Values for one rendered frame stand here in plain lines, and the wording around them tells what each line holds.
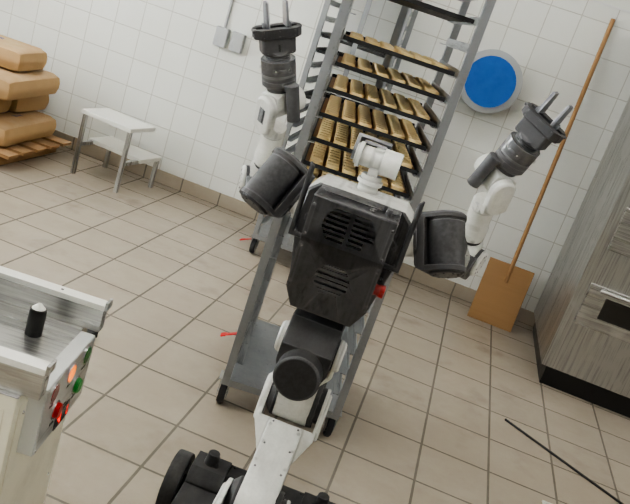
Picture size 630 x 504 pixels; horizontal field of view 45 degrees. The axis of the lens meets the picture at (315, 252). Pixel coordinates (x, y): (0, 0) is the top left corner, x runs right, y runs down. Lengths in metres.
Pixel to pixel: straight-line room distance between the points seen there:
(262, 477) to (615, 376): 2.79
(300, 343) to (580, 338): 2.83
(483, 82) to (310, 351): 3.46
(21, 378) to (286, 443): 1.05
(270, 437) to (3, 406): 1.02
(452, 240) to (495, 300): 3.34
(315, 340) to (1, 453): 0.76
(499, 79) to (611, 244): 1.36
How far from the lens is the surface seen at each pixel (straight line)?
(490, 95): 5.07
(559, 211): 5.32
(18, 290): 1.64
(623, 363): 4.56
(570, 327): 4.46
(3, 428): 1.41
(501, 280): 5.13
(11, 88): 5.17
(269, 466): 2.19
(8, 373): 1.37
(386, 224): 1.68
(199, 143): 5.63
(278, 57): 1.94
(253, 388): 3.03
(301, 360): 1.78
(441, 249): 1.82
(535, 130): 1.91
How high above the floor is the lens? 1.58
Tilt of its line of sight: 17 degrees down
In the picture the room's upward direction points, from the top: 19 degrees clockwise
